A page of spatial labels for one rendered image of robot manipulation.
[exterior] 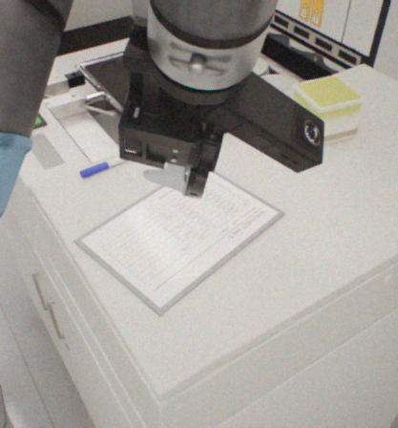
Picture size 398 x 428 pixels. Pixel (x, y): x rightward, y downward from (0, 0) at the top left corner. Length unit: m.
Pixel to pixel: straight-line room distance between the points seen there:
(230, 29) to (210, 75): 0.04
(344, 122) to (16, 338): 1.30
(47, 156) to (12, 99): 0.51
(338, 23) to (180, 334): 0.69
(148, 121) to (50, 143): 0.40
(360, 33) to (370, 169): 0.33
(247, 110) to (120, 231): 0.28
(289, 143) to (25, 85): 0.21
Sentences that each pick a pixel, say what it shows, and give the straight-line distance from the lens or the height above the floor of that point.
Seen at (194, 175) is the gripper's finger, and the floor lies 1.13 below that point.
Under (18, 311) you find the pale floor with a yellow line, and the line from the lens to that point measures 1.80.
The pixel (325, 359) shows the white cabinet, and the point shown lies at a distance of 0.70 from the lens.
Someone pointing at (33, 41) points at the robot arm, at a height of 1.29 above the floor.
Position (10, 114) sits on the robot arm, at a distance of 0.24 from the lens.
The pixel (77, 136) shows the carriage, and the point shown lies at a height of 0.88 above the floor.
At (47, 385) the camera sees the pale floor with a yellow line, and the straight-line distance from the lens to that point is 1.63.
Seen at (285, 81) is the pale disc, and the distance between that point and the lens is 1.03.
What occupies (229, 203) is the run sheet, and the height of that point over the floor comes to 0.97.
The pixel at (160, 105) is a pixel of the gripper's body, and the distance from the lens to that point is 0.39.
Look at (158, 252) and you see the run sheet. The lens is 0.57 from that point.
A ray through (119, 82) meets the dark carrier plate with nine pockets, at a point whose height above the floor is 0.90.
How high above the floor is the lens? 1.39
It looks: 44 degrees down
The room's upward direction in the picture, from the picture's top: straight up
